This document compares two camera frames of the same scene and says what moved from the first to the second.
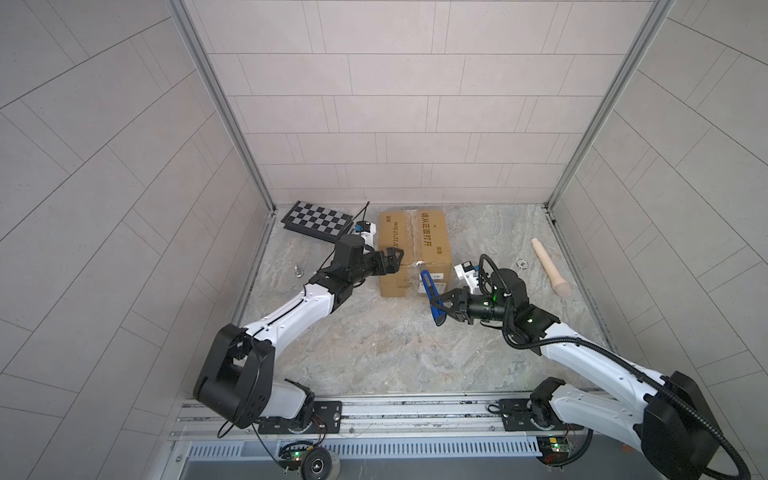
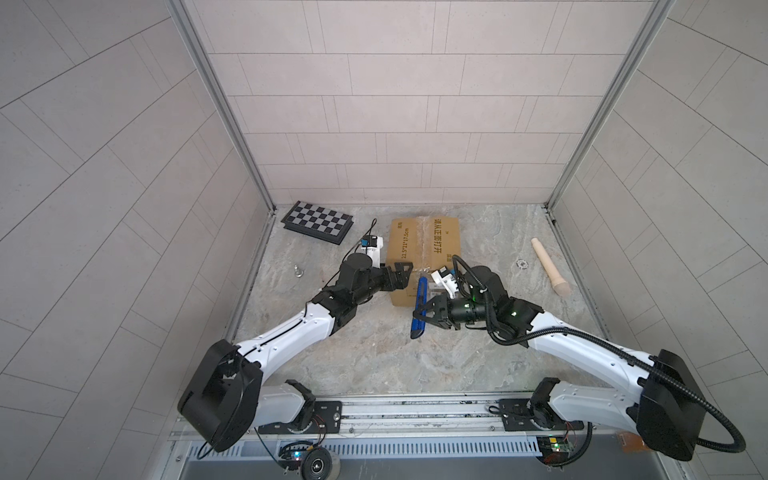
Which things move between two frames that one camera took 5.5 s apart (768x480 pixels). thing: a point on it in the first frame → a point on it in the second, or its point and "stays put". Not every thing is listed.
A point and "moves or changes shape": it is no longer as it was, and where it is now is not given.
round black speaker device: x=321 y=464 stays put
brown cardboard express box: x=423 y=236 moves or changes shape
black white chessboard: x=316 y=221 stays put
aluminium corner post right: x=658 y=13 stays put
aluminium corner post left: x=215 y=82 stays put
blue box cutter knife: x=438 y=313 moves or changes shape
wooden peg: x=561 y=287 stays put
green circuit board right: x=554 y=449 stays put
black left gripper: x=376 y=257 → x=399 y=284
